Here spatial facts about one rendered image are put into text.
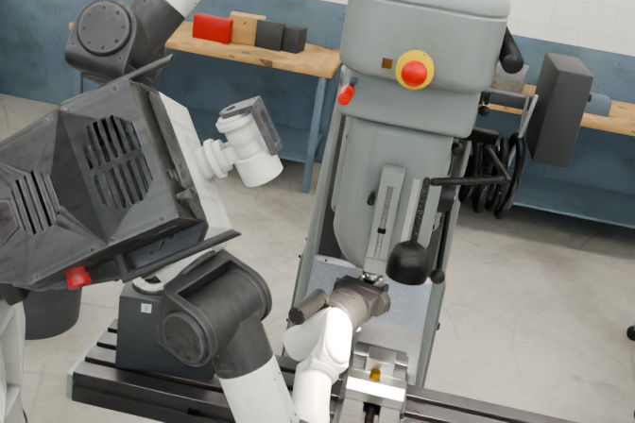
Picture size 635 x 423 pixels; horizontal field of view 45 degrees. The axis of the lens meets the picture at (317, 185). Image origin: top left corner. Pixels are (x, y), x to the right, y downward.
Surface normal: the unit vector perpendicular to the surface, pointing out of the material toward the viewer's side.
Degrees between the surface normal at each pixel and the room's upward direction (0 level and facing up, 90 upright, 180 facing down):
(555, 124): 90
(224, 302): 35
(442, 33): 90
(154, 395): 90
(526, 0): 90
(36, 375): 0
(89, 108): 66
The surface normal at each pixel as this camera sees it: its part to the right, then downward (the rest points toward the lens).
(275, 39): -0.22, 0.33
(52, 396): 0.15, -0.92
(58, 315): 0.73, 0.41
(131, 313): 0.00, 0.37
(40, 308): 0.37, 0.46
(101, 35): -0.11, -0.09
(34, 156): -0.37, 0.00
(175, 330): -0.56, 0.34
